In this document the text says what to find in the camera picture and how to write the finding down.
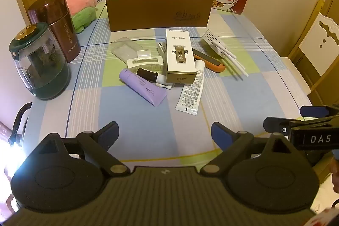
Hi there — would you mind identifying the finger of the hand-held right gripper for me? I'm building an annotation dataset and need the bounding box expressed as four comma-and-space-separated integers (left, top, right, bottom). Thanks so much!
263, 117, 291, 134
300, 105, 339, 118

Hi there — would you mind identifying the red printed cloth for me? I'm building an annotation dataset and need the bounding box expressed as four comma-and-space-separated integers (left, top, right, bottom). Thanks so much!
311, 206, 339, 226

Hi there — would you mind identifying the brown metal canister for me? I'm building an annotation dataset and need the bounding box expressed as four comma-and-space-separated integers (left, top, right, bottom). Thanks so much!
28, 0, 81, 63

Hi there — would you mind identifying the checked tablecloth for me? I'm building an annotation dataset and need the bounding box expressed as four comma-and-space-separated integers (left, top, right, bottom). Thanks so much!
22, 2, 318, 163

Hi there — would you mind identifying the person's right forearm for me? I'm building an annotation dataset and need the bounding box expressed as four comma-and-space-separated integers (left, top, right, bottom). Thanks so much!
330, 152, 339, 193

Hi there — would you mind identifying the orange utility knife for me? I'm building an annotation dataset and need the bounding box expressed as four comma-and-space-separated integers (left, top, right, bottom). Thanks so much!
192, 48, 226, 73

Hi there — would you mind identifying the purple cosmetic tube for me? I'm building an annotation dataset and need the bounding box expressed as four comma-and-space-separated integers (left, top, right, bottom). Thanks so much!
119, 68, 167, 107

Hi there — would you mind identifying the white hair claw clip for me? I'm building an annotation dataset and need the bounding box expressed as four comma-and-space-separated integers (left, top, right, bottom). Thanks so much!
127, 49, 165, 74

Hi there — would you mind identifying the white wooden chair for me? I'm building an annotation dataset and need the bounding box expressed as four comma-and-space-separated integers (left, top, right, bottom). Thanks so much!
281, 0, 339, 95

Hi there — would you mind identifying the black curved bar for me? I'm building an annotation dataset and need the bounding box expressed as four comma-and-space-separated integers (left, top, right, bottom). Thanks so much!
9, 102, 33, 147

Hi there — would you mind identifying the brown cardboard box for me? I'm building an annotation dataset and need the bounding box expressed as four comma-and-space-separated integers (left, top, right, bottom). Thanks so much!
106, 0, 213, 32

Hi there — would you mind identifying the dark green glass jar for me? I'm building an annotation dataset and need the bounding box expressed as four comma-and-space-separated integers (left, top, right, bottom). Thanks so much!
9, 22, 71, 99

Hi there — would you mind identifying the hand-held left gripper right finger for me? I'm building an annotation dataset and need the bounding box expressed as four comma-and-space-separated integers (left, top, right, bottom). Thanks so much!
200, 121, 302, 177

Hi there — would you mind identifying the white holder with sticks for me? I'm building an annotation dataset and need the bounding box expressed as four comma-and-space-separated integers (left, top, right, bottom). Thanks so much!
202, 29, 249, 77

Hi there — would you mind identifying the small dark bottle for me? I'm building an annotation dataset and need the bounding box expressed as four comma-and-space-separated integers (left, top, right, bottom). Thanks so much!
136, 68, 175, 90

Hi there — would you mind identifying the white printed tube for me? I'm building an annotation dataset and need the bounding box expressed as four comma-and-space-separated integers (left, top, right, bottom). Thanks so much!
175, 60, 206, 116

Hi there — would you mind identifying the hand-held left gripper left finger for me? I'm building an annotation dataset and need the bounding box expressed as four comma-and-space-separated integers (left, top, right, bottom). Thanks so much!
37, 121, 131, 177

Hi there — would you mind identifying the white and gold carton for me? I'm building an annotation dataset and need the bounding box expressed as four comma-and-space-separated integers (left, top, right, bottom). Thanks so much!
165, 29, 198, 84

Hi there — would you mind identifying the clear plastic box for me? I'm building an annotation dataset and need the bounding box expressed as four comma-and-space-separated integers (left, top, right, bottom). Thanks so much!
111, 37, 141, 62

